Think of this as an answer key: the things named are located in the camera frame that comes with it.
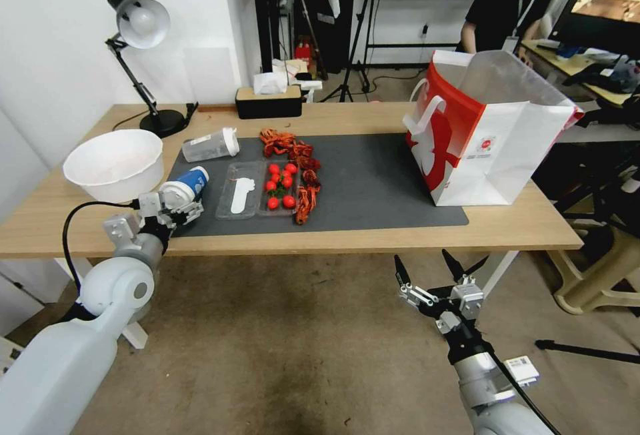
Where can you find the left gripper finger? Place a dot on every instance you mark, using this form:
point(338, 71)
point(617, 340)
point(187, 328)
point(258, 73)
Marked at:
point(166, 207)
point(192, 211)

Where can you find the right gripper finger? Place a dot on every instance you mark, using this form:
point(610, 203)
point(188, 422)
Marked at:
point(456, 267)
point(412, 292)

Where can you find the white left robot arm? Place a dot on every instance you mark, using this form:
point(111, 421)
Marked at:
point(65, 355)

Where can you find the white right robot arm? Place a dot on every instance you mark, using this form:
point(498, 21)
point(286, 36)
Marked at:
point(492, 395)

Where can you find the clear disposable takeout box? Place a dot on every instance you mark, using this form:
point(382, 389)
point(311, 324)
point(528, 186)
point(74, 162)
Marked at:
point(240, 190)

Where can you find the red and white delivery bag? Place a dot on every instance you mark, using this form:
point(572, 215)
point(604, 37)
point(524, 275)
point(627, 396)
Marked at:
point(480, 140)

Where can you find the black tissue box wooden lid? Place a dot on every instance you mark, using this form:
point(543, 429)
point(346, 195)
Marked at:
point(269, 102)

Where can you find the blue and white paper cup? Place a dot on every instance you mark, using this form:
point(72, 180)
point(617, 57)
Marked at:
point(192, 182)

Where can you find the clear cup with white lid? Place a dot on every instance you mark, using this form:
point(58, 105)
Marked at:
point(207, 146)

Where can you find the white plastic bowl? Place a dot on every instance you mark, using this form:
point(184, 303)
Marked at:
point(112, 167)

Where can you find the red cooked crayfish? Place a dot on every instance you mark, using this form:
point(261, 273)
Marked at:
point(312, 181)
point(312, 163)
point(301, 150)
point(304, 203)
point(274, 139)

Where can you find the dark grey desk mat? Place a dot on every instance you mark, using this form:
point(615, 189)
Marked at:
point(360, 185)

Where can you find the black tripod leg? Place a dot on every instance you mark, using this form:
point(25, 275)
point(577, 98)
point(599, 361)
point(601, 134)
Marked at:
point(585, 350)

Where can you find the beige plastic stool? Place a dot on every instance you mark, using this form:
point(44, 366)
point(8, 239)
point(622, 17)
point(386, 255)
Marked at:
point(597, 275)

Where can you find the white tissue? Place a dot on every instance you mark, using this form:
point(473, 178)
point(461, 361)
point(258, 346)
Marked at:
point(269, 83)

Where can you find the black desk lamp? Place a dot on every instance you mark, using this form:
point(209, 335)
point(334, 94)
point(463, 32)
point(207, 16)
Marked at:
point(145, 19)

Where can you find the background wooden desk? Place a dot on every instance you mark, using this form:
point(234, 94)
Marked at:
point(570, 67)

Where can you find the black tripod stand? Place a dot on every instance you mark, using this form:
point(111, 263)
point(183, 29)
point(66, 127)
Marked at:
point(357, 29)

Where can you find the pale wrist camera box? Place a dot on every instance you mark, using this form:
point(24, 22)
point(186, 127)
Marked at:
point(468, 300)
point(150, 203)

